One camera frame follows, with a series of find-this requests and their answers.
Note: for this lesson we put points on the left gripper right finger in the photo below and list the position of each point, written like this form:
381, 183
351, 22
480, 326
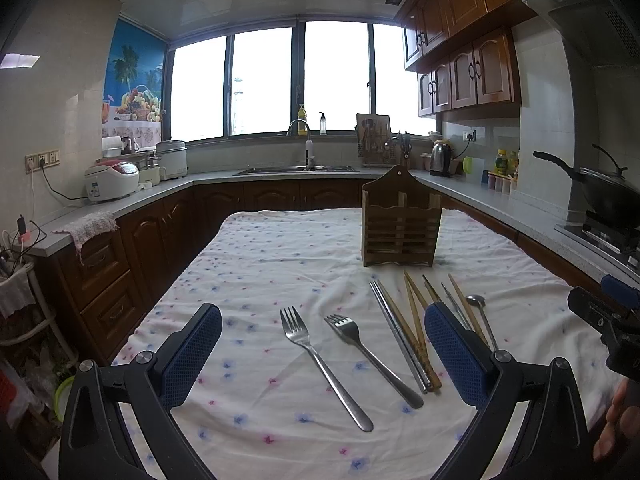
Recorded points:
552, 442

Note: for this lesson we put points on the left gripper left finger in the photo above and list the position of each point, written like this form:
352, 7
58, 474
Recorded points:
96, 443

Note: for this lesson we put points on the steel chopstick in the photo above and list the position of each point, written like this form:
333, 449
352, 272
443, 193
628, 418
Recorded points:
402, 322
402, 340

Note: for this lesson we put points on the small steel spoon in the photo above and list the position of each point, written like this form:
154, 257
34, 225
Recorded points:
479, 302

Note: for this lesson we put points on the steel kitchen sink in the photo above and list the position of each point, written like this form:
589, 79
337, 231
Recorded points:
300, 169

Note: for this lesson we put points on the right hand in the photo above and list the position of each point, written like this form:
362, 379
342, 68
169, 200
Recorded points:
621, 420

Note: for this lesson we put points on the gas stove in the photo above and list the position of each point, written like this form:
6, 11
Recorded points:
617, 244

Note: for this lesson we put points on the black wok with lid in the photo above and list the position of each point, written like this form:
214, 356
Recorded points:
610, 196

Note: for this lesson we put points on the lower wooden cabinets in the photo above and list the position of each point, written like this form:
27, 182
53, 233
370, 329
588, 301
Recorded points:
207, 243

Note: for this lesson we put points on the wooden cabinets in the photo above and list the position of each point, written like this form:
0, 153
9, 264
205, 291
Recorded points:
463, 54
207, 243

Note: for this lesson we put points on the spice jar rack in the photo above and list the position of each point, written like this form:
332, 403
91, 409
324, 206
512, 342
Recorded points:
501, 184

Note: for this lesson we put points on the yellow oil bottle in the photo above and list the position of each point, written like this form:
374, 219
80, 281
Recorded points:
502, 162

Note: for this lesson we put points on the green lid white container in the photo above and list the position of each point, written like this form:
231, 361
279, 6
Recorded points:
473, 168

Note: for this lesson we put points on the pink dish towel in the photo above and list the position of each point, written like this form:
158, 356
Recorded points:
87, 228

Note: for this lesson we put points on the steel electric kettle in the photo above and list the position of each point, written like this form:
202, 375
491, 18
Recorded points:
441, 158

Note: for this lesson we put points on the long steel fork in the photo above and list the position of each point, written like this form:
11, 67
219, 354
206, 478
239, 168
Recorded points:
296, 331

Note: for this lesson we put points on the wooden utensil holder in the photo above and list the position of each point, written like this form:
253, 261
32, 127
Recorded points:
400, 220

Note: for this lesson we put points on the short steel fork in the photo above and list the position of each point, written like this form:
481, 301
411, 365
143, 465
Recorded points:
372, 357

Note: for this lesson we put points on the white floral tablecloth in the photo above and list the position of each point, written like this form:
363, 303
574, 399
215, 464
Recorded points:
289, 391

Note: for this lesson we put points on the knife block with knives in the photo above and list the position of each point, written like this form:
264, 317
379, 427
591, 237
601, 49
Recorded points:
404, 142

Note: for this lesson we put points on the white red rice cooker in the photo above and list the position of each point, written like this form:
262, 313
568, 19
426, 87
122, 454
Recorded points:
111, 180

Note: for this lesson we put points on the small white appliance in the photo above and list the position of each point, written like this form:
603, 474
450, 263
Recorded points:
148, 166

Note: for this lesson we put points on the steel range hood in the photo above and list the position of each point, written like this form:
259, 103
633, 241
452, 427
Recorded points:
593, 28

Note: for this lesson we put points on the wooden cutting board rack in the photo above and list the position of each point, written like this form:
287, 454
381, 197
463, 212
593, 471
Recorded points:
373, 133

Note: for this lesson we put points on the white tall cooker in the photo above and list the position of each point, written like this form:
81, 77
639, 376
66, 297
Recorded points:
171, 157

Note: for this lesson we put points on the upper wooden cabinets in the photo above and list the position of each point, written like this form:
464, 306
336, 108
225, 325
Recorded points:
463, 54

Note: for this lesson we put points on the clear soap dispenser bottle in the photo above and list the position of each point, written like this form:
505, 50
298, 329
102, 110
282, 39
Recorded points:
323, 131

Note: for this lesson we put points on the fruit beach poster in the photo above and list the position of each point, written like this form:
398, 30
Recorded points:
133, 86

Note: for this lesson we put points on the yellow dish soap bottle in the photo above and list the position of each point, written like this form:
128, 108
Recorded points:
302, 126

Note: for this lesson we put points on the wall power outlet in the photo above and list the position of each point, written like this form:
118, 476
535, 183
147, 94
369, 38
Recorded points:
46, 159

